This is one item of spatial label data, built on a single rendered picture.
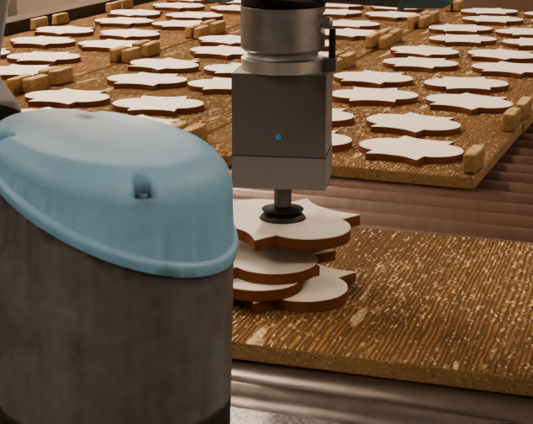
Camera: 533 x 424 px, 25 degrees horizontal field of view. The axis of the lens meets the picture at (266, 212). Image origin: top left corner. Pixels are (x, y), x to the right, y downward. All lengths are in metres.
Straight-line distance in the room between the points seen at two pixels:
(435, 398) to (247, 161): 0.28
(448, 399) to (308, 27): 0.34
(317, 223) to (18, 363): 0.57
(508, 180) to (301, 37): 0.63
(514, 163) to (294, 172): 0.69
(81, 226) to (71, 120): 0.09
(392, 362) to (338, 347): 0.05
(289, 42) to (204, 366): 0.53
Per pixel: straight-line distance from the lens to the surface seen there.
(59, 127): 0.59
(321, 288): 1.10
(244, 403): 0.96
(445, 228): 1.40
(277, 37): 1.06
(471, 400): 0.96
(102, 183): 0.54
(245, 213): 1.14
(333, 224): 1.11
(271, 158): 1.08
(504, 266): 1.21
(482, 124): 1.86
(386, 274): 1.17
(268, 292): 1.06
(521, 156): 1.74
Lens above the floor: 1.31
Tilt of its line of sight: 16 degrees down
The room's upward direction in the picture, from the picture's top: straight up
